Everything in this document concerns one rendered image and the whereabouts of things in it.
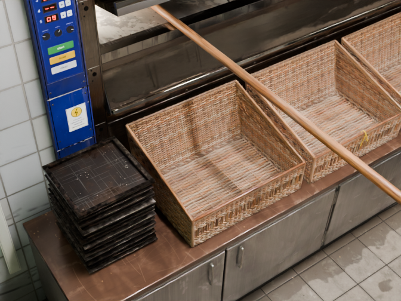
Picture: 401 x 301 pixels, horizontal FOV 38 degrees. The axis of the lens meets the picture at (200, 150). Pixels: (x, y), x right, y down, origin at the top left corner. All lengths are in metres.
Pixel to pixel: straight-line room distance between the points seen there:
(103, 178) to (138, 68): 0.47
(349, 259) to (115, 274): 1.31
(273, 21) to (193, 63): 0.43
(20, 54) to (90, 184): 0.48
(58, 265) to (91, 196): 0.35
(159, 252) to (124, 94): 0.61
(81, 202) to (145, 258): 0.37
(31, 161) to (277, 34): 1.16
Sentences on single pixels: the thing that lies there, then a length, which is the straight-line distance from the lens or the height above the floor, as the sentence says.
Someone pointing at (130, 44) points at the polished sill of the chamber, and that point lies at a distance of 2.12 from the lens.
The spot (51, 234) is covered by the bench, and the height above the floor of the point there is 0.58.
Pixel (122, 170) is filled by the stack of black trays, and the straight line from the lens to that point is 2.02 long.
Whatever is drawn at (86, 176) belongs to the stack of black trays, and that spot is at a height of 0.90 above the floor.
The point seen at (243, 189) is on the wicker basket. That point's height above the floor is 0.59.
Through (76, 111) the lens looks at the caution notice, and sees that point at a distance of 2.11.
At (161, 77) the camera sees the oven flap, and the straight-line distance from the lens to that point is 2.27.
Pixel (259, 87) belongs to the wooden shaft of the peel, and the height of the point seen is 1.20.
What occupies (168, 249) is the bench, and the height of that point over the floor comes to 0.58.
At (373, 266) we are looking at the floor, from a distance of 3.00.
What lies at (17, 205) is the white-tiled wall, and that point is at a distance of 2.32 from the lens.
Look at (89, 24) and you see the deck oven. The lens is 2.00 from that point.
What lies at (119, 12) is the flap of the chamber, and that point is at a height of 1.41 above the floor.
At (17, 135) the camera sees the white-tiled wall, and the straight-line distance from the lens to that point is 2.11.
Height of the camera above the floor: 2.32
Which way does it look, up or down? 43 degrees down
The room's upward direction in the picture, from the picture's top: 2 degrees clockwise
